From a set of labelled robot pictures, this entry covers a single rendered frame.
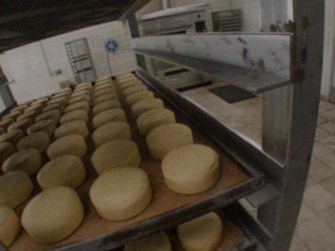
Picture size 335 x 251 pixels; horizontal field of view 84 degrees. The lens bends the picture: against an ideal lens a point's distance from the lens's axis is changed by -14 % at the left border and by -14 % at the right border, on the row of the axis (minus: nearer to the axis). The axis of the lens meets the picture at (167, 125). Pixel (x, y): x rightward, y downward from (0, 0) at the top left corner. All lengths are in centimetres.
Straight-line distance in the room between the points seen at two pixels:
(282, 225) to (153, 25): 500
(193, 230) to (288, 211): 10
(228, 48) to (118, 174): 14
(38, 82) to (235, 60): 644
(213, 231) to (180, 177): 9
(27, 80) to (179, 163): 652
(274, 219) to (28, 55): 648
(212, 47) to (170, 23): 498
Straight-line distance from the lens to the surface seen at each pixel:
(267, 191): 18
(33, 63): 651
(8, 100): 78
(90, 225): 19
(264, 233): 24
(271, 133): 17
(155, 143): 22
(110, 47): 592
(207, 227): 24
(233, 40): 18
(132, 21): 71
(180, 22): 525
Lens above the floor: 162
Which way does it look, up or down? 25 degrees down
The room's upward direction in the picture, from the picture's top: 12 degrees counter-clockwise
